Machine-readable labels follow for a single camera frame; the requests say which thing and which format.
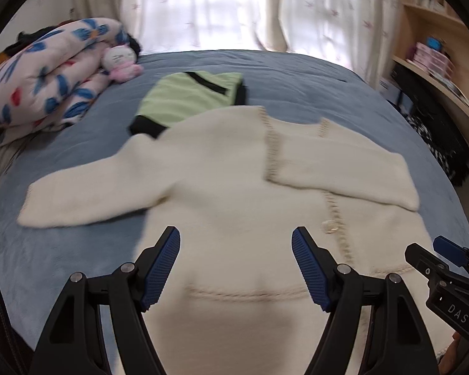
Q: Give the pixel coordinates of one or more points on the folded light green garment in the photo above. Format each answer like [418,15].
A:
[183,97]

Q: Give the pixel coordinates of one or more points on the floral print quilt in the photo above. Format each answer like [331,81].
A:
[43,78]

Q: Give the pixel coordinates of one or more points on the curved wooden desk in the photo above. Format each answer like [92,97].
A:
[459,97]

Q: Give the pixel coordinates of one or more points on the black and white patterned garment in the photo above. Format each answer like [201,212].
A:
[437,148]

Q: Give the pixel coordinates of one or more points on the blue fleece bed blanket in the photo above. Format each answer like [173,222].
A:
[316,86]

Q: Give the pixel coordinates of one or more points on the cream knitted cardigan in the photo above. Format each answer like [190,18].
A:
[234,187]

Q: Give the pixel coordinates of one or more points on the wooden wall shelf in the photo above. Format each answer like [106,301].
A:
[434,19]

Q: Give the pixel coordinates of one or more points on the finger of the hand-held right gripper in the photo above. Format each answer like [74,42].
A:
[449,249]
[424,259]

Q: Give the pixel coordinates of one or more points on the white cat plush toy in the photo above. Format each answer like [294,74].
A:
[119,60]

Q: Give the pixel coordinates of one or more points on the sheer white curtain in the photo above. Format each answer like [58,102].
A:
[195,7]

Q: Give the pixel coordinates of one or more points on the white box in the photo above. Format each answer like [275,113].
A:
[387,90]

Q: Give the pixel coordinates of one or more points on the pink storage boxes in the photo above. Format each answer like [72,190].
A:
[432,60]

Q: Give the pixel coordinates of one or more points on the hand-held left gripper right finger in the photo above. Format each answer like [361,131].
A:
[310,269]

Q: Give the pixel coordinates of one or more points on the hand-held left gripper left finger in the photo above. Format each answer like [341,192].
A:
[162,265]

